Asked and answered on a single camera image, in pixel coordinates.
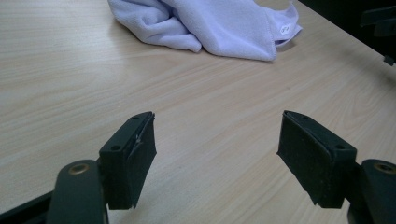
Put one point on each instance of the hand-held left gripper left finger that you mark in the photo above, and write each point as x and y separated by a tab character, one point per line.
124	161

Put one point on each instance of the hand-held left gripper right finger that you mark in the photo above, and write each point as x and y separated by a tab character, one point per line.
314	161

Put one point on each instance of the white patterned towel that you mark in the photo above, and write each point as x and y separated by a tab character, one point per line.
224	28

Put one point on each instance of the black metal stand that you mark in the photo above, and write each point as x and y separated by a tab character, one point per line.
379	21

